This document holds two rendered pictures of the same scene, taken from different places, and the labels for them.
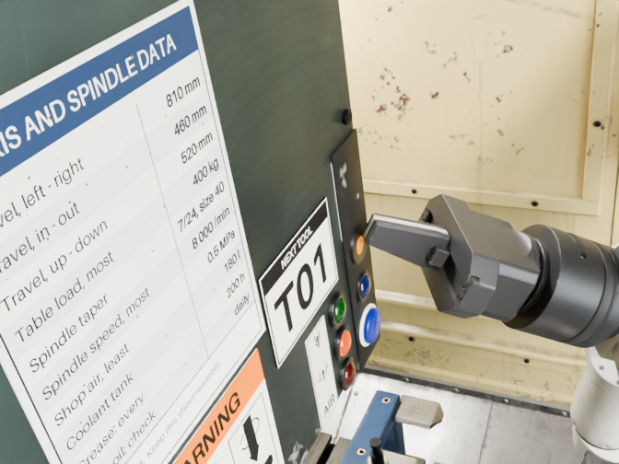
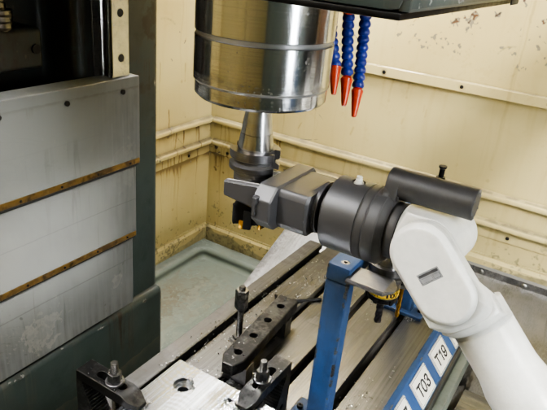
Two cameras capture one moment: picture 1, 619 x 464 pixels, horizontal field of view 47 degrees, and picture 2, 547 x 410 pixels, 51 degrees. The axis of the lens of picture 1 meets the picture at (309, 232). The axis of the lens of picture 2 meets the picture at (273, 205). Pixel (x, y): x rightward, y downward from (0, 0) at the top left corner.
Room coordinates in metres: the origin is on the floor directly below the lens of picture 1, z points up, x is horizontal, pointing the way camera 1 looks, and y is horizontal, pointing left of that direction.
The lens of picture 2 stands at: (-0.37, 0.27, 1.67)
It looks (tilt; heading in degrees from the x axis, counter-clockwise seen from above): 24 degrees down; 0
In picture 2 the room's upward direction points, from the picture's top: 6 degrees clockwise
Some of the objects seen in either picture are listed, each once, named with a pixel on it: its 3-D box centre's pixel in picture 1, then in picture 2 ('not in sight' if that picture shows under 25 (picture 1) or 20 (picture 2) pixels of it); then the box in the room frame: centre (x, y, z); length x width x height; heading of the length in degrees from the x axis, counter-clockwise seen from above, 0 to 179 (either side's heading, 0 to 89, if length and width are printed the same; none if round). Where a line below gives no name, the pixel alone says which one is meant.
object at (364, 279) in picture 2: not in sight; (374, 282); (0.39, 0.10, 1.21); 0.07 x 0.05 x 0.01; 60
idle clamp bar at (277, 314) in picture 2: not in sight; (259, 340); (0.58, 0.26, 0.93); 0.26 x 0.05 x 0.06; 155
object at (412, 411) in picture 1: (420, 412); not in sight; (0.77, -0.12, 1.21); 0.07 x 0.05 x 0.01; 60
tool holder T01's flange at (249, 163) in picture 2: not in sight; (255, 156); (0.31, 0.29, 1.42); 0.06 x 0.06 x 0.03
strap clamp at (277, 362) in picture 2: not in sight; (262, 394); (0.39, 0.25, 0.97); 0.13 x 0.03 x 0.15; 150
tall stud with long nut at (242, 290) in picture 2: not in sight; (240, 312); (0.63, 0.31, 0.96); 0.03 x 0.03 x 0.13
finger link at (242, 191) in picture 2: not in sight; (243, 194); (0.28, 0.30, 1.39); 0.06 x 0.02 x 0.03; 60
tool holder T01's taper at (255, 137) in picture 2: not in sight; (257, 120); (0.31, 0.29, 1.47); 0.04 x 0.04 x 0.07
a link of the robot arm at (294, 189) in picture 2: not in sight; (321, 204); (0.26, 0.21, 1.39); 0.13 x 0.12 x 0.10; 150
